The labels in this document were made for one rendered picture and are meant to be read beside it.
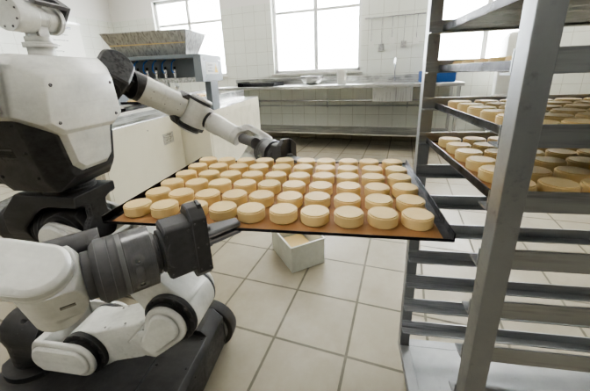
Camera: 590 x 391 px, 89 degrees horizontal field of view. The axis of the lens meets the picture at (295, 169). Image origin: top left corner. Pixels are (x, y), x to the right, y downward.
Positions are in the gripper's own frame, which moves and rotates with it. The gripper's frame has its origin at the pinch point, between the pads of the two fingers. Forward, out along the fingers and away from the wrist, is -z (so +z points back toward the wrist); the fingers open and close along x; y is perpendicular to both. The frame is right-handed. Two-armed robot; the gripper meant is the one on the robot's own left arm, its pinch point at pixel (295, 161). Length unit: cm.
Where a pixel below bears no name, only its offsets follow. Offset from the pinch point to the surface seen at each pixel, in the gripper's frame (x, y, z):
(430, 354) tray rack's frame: -65, 29, -32
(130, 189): -26, -36, 88
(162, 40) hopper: 46, 1, 136
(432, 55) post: 27.5, 25.4, -24.7
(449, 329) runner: -57, 34, -35
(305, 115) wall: -44, 255, 330
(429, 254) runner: -28.9, 28.3, -28.3
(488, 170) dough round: 8.0, 5.0, -49.0
